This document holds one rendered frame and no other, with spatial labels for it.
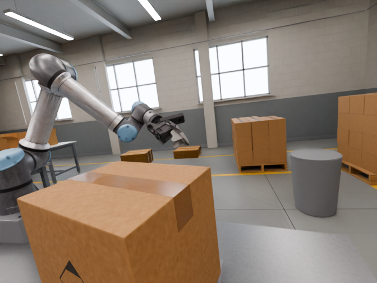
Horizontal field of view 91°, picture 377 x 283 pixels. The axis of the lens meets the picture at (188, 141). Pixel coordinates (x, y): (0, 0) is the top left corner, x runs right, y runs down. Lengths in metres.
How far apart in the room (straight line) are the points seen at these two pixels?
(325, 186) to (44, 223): 2.19
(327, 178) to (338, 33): 4.66
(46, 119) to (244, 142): 2.92
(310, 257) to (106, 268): 0.51
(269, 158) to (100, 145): 5.45
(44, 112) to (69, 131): 6.73
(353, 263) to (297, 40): 5.64
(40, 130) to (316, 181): 2.20
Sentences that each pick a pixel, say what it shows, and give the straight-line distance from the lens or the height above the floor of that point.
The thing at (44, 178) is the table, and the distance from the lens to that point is 2.97.
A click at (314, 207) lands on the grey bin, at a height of 0.11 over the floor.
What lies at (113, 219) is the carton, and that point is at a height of 1.12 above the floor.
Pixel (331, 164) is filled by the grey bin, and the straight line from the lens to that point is 2.23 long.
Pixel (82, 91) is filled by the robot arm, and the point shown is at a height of 1.36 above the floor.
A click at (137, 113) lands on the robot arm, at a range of 0.93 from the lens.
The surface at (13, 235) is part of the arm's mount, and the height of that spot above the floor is 0.86.
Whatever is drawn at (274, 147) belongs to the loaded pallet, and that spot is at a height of 0.42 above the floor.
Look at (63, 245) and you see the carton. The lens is 0.38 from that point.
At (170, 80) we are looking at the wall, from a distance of 5.84.
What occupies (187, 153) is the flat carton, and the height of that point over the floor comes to 0.14.
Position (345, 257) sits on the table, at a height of 0.83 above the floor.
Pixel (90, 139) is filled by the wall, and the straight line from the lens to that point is 7.29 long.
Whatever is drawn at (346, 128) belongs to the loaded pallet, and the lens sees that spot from 3.75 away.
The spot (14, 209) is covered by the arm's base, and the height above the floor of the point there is 0.95.
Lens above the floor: 1.25
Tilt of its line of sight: 10 degrees down
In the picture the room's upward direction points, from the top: 7 degrees counter-clockwise
